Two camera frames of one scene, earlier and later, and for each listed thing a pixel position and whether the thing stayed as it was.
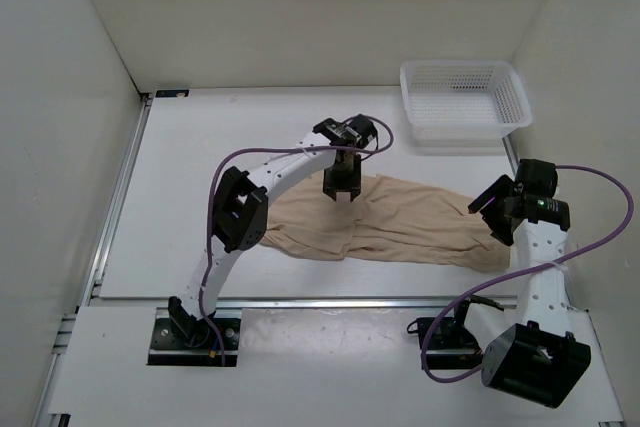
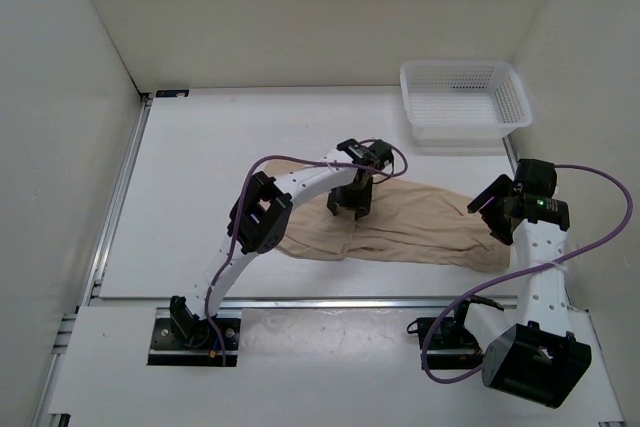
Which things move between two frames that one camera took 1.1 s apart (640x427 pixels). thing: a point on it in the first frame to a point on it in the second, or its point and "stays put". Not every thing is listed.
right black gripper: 500,230 stays put
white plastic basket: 463,102 stays put
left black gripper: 352,184 to 360,203
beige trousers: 393,218 stays put
